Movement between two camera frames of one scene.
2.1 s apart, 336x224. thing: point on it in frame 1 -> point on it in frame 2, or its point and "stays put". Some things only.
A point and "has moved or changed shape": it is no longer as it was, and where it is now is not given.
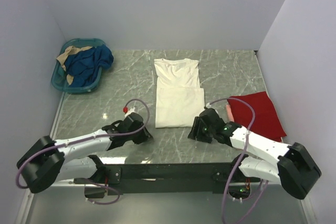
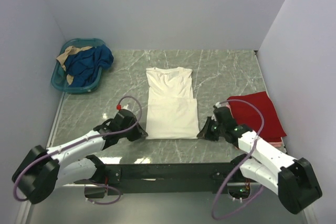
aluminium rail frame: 66,204 stays put
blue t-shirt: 84,65 stays put
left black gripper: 145,136 -> 139,132
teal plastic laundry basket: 59,79 stays put
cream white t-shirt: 179,100 has moved or changed shape
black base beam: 174,178 stays put
